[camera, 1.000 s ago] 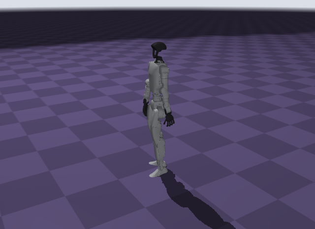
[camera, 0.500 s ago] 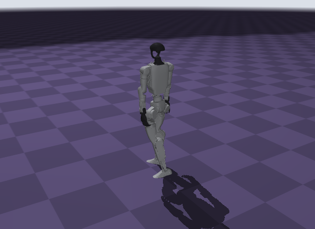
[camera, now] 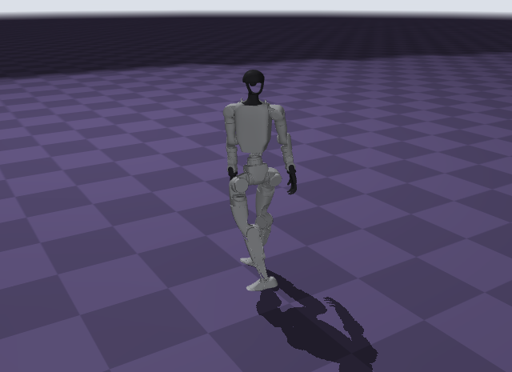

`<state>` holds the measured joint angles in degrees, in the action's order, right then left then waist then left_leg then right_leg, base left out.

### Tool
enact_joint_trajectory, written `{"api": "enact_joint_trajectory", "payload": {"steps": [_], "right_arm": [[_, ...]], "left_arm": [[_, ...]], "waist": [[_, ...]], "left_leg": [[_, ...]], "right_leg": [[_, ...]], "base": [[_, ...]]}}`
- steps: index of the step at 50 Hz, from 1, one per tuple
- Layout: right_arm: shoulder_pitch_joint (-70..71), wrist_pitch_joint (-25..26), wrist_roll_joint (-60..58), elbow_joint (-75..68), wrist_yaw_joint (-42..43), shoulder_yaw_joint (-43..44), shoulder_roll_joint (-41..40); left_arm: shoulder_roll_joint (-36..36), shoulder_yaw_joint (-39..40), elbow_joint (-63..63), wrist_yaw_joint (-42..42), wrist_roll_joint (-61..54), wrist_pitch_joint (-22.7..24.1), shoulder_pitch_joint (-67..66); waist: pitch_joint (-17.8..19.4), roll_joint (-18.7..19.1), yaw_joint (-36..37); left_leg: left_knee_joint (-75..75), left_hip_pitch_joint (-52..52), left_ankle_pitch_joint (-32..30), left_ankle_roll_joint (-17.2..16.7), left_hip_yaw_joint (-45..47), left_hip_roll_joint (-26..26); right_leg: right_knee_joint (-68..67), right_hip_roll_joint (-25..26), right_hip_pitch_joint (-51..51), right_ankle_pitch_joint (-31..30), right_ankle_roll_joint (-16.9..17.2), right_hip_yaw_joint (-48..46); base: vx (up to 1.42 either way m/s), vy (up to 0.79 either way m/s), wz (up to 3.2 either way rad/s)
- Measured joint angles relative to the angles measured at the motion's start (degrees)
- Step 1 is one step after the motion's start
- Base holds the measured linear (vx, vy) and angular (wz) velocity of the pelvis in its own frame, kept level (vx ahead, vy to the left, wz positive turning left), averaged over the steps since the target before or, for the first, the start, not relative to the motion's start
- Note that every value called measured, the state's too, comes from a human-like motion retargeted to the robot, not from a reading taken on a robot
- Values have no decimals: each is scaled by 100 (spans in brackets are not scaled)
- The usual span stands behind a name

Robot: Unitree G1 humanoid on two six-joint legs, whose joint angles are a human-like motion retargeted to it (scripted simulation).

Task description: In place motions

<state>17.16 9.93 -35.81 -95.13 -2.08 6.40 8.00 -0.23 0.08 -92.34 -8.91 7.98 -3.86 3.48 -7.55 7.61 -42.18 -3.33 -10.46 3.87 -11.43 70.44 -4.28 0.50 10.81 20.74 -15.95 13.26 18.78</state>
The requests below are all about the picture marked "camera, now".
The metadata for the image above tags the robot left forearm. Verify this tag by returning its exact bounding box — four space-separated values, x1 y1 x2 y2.
226 137 238 173

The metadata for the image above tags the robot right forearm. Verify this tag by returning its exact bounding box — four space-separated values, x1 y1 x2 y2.
281 134 296 171

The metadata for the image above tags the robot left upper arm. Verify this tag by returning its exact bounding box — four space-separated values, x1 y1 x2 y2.
223 103 238 146

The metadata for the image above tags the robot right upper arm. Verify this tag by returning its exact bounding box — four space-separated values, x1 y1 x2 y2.
268 105 288 145

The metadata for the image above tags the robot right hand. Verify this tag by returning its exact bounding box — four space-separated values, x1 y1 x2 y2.
287 165 297 194

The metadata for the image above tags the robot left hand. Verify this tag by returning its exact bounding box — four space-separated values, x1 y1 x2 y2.
228 167 238 180

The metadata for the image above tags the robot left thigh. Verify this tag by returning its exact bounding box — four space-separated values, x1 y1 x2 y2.
229 173 261 238

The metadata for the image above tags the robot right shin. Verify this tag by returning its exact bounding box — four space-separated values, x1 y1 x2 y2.
255 213 273 246

